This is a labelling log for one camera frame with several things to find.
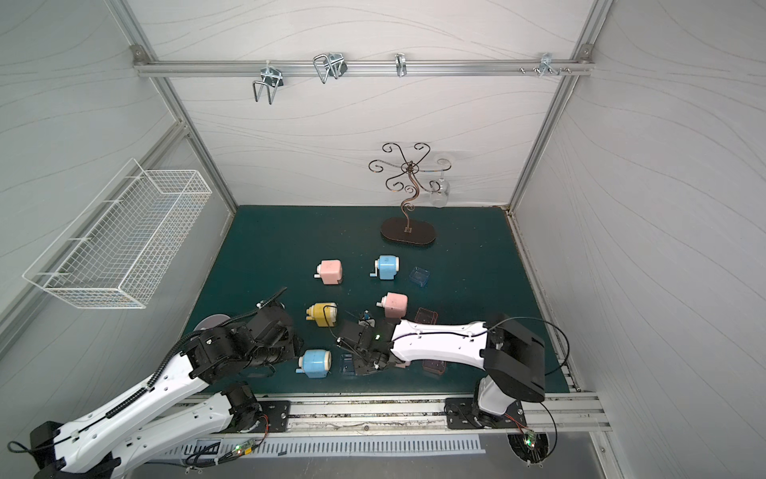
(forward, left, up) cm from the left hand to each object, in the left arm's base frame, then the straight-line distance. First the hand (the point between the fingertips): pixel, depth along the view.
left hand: (300, 347), depth 73 cm
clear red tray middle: (+14, -33, -11) cm, 37 cm away
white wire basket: (+15, +42, +20) cm, 49 cm away
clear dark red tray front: (0, -35, -12) cm, 37 cm away
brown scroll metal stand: (+48, -28, -10) cm, 56 cm away
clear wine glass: (+50, -38, +7) cm, 63 cm away
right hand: (-1, -15, -7) cm, 17 cm away
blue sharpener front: (-3, -3, -4) cm, 6 cm away
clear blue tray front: (0, -10, -12) cm, 16 cm away
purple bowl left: (+9, +29, -6) cm, 31 cm away
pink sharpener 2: (+15, -24, -5) cm, 28 cm away
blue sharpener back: (+28, -21, -6) cm, 35 cm away
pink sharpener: (+26, -2, -5) cm, 27 cm away
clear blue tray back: (+30, -32, -13) cm, 45 cm away
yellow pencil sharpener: (+11, -3, -4) cm, 12 cm away
